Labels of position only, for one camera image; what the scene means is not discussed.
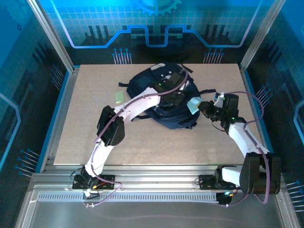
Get light blue sticky note pad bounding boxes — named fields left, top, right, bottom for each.
left=186, top=96, right=201, bottom=115

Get navy blue backpack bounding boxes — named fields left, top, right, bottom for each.
left=118, top=63, right=217, bottom=130

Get green sticky note pad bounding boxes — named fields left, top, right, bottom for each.
left=115, top=90, right=126, bottom=105

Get grey metal front panel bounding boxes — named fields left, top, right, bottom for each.
left=14, top=185, right=301, bottom=228

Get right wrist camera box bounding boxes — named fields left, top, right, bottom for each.
left=214, top=92, right=226, bottom=108

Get aluminium side rail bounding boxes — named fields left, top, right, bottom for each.
left=39, top=66, right=81, bottom=173
left=238, top=66, right=281, bottom=173

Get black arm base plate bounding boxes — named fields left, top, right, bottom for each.
left=72, top=174, right=116, bottom=190
left=198, top=174, right=242, bottom=190

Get aluminium front rail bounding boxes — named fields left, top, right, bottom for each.
left=30, top=163, right=289, bottom=193

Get aluminium frame post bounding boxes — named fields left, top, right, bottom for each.
left=239, top=0, right=287, bottom=73
left=26, top=0, right=81, bottom=73

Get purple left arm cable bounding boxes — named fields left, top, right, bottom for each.
left=82, top=68, right=190, bottom=209

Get slotted grey cable duct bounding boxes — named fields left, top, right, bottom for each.
left=37, top=193, right=220, bottom=203

